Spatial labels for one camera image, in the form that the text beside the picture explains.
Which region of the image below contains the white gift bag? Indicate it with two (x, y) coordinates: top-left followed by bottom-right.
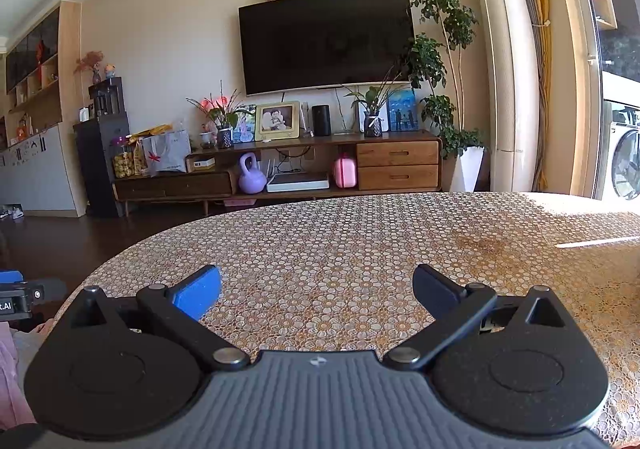
(142, 130), (191, 176)

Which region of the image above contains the lilac sweatshirt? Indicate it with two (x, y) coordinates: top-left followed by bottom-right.
(0, 322), (35, 431)

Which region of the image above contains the tall potted green plant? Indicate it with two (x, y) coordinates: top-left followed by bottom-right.
(405, 0), (485, 192)

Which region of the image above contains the washing machine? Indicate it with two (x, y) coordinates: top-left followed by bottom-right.
(597, 71), (639, 209)

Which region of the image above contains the white flat box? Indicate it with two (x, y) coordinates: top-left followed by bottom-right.
(266, 173), (330, 194)

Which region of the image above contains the gold lace tablecloth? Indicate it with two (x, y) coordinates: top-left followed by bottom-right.
(88, 192), (639, 447)

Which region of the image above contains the purple kettlebell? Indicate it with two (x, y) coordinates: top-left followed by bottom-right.
(238, 152), (267, 195)

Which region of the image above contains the black cylindrical speaker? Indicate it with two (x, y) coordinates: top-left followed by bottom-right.
(311, 105), (332, 137)

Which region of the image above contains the wall mounted black television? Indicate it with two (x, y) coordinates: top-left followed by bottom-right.
(239, 0), (414, 95)

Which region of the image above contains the long wooden TV cabinet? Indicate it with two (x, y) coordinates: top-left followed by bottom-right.
(113, 131), (442, 212)

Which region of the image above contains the black cabinet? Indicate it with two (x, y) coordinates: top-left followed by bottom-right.
(73, 76), (129, 217)

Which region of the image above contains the jar of yellow snacks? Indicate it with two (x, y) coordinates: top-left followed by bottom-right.
(112, 136), (134, 178)

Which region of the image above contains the pink small case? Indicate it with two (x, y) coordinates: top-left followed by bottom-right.
(332, 154), (357, 189)

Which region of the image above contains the small green vase plant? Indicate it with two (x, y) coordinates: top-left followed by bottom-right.
(345, 66), (400, 138)

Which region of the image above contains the pink flower pot plant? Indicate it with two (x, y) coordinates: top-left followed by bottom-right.
(186, 83), (252, 149)

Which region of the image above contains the gold framed photo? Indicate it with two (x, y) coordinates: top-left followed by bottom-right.
(255, 102), (300, 142)

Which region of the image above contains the blue painting canvas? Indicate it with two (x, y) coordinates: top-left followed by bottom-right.
(387, 90), (419, 132)

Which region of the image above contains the white standing air conditioner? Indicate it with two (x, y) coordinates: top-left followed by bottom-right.
(480, 0), (539, 192)

